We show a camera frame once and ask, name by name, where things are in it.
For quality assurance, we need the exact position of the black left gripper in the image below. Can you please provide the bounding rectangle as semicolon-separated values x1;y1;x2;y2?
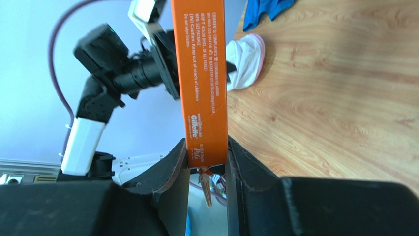
150;30;237;100

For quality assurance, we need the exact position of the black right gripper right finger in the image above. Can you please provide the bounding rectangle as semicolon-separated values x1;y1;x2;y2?
226;138;419;236

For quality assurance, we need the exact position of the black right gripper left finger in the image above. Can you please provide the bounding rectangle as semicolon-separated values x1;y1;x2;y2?
0;140;190;236

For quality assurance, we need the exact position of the orange Gillette Fusion5 razor box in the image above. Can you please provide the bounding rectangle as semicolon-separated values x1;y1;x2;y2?
171;0;228;168

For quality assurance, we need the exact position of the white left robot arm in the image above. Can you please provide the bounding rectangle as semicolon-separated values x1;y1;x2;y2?
61;24;180;185

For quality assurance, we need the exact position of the white round mesh lid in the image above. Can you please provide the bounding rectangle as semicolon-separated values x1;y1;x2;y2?
226;33;266;91

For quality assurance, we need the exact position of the blue crumpled cloth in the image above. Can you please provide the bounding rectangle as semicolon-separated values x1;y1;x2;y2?
242;0;295;32

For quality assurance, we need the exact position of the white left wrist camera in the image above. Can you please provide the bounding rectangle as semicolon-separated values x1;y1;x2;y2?
128;0;166;46

